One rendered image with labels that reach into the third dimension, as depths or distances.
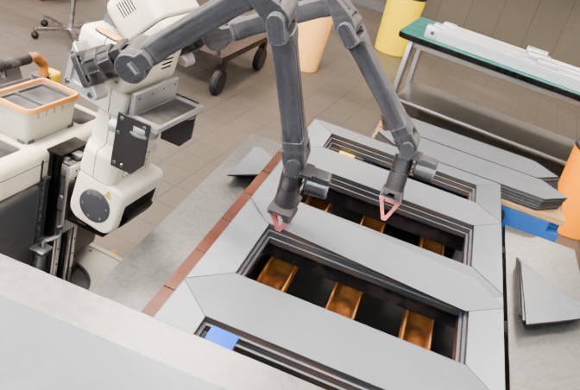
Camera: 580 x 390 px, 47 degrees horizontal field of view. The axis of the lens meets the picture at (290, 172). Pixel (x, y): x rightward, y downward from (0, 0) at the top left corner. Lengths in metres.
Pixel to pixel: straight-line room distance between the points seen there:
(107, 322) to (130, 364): 0.12
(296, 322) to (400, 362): 0.24
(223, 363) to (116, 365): 0.17
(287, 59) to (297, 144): 0.22
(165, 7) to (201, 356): 0.95
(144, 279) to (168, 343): 0.74
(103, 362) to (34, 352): 0.09
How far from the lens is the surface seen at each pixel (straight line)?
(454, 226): 2.19
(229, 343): 1.35
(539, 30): 9.42
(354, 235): 1.88
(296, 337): 1.46
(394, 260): 1.83
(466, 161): 2.72
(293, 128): 1.56
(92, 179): 1.95
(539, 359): 1.95
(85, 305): 1.13
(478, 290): 1.87
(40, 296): 1.14
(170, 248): 1.94
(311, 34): 5.91
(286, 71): 1.48
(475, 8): 9.44
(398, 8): 7.37
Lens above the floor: 1.78
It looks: 26 degrees down
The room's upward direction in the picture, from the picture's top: 16 degrees clockwise
